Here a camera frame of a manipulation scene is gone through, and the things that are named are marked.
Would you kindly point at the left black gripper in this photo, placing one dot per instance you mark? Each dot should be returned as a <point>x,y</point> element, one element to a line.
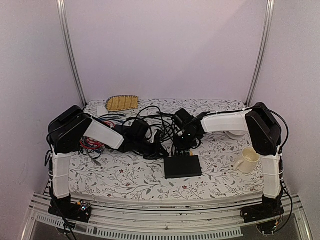
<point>156,154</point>

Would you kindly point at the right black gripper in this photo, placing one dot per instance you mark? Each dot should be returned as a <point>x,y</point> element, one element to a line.
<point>178,145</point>

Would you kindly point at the black network switch box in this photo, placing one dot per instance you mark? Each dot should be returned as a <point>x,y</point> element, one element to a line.
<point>182,167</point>

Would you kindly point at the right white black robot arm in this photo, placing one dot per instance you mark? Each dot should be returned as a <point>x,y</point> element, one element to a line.
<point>266,137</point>

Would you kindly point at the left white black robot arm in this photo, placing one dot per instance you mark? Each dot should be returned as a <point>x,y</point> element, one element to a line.
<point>64,137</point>

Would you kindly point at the white floral table mat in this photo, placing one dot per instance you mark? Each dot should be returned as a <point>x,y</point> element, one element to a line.
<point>100,171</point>

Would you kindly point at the white ceramic bowl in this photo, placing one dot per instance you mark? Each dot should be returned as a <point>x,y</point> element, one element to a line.
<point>236,135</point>

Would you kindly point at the woven bamboo tray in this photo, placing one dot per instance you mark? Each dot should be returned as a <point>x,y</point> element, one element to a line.
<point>122,103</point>

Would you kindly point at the cream ceramic mug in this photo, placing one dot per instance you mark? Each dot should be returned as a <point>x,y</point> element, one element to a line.
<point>247,160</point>

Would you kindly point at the white card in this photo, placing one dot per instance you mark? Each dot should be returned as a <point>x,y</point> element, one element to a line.
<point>101,111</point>

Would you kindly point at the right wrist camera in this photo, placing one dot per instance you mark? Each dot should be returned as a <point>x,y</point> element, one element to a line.
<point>182,118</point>

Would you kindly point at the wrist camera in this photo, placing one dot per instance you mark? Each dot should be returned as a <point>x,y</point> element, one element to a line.
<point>182,118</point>
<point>139,129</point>

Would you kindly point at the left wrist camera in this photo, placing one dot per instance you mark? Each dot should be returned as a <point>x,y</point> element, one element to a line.
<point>139,129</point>

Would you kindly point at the aluminium front rail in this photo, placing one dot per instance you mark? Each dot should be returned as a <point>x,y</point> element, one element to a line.
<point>205,219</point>

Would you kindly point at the right aluminium frame post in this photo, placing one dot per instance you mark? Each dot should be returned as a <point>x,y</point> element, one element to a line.
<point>270,4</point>

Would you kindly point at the aluminium frame post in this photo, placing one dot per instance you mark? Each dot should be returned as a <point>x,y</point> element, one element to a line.
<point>62,13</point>
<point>270,4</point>

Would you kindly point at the left aluminium frame post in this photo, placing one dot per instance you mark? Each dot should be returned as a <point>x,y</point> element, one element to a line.
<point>62,13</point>

